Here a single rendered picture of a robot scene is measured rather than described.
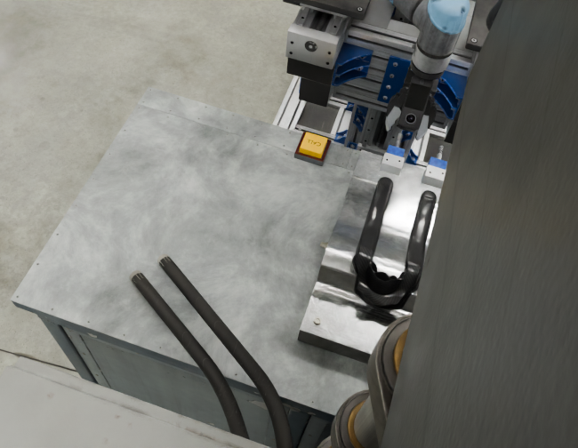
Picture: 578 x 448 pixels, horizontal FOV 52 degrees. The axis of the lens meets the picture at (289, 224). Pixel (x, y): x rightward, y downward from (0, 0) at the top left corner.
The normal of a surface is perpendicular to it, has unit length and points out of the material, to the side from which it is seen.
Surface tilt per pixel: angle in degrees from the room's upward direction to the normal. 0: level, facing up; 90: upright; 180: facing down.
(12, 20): 0
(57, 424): 0
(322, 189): 0
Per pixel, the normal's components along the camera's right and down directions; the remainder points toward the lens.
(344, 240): 0.20, -0.80
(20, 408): 0.08, -0.53
